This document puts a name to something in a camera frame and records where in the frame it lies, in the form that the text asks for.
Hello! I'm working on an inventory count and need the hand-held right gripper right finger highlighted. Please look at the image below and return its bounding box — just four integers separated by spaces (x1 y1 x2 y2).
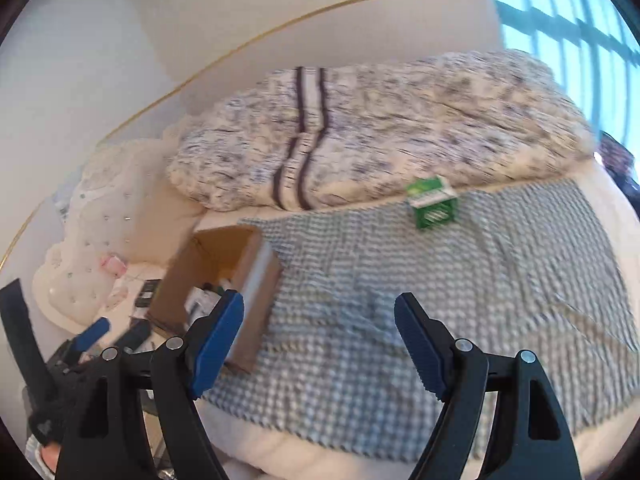
394 291 584 480

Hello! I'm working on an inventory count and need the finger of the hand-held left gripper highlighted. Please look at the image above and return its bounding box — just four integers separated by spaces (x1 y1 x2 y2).
0 279 58 406
50 317 112 366

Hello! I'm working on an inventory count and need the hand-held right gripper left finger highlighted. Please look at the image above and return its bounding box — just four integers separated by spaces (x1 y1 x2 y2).
55 289 246 480

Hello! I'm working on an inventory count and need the brown cardboard box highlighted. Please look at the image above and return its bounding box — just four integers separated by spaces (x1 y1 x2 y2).
145 225 283 376

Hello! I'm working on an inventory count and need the green box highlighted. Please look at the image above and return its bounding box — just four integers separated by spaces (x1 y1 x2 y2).
405 176 461 231

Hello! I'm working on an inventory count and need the white nightstand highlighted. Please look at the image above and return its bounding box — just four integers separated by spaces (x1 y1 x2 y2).
100 262 171 343

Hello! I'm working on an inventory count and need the black device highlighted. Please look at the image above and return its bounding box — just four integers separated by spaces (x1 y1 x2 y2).
136 280 161 308

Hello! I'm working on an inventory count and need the pink small item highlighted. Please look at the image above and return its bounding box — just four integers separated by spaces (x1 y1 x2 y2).
100 255 128 278

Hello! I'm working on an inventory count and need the blue checkered blanket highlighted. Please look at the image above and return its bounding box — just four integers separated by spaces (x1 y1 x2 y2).
200 177 640 463

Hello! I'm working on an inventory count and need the white tufted headboard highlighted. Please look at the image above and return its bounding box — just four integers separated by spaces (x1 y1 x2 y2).
32 137 201 331

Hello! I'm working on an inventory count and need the beige pillow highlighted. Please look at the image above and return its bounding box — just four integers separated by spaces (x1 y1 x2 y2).
127 180 211 268

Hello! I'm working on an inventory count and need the patterned quilt with dark stripes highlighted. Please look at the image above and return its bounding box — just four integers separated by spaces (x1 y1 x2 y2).
165 50 598 213

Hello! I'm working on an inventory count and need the dark patterned cloth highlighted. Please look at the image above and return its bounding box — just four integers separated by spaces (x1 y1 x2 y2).
595 132 640 196

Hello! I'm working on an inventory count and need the window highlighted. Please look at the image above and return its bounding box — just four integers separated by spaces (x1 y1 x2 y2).
477 0 640 128

